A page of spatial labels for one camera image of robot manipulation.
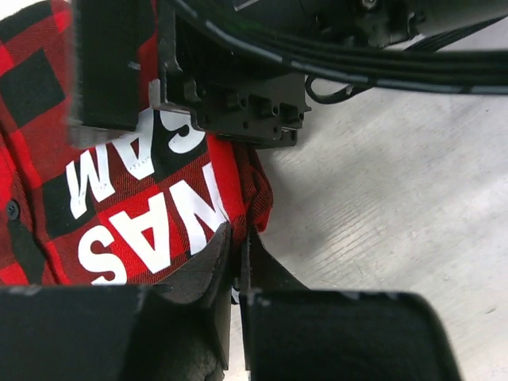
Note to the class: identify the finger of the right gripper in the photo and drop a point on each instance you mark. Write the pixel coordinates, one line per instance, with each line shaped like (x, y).
(105, 68)

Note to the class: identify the red black plaid shirt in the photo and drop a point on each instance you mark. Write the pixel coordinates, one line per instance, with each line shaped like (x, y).
(130, 211)

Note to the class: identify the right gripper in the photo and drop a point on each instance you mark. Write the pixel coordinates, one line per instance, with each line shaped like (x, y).
(238, 96)

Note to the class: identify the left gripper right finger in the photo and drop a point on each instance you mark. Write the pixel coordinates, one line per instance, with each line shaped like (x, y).
(291, 332)

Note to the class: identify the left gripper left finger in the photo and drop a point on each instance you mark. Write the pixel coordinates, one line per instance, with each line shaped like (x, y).
(177, 329)

